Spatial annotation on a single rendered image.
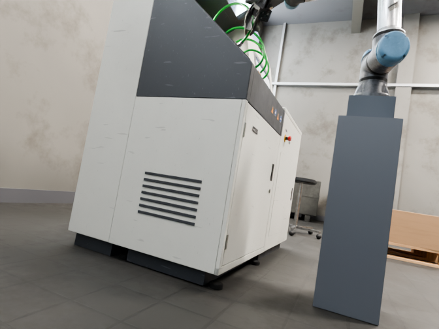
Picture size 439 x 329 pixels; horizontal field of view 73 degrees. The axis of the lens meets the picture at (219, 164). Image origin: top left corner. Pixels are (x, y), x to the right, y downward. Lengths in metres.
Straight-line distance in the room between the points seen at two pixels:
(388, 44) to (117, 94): 1.23
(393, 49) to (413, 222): 2.29
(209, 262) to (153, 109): 0.74
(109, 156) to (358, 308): 1.28
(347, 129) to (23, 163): 2.59
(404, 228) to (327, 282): 2.13
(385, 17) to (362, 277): 1.03
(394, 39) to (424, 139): 6.38
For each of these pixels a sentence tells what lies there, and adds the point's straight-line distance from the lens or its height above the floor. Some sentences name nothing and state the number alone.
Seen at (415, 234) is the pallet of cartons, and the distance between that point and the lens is 3.43.
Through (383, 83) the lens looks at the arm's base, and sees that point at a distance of 1.50.
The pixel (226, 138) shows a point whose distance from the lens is 1.23.
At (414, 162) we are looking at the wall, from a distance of 7.60.
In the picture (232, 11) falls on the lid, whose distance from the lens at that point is 2.16.
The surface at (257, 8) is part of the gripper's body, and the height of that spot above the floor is 1.26.
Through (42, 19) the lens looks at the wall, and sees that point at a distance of 3.22.
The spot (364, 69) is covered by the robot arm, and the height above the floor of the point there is 1.03.
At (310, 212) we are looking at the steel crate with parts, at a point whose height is 0.19.
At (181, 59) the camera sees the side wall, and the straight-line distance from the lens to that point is 1.47.
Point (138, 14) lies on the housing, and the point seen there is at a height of 1.22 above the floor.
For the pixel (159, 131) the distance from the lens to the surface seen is 1.40.
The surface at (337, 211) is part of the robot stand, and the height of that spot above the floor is 0.40.
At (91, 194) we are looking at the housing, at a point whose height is 0.27.
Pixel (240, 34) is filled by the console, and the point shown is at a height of 1.49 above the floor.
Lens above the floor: 0.42
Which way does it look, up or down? 4 degrees up
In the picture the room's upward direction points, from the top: 9 degrees clockwise
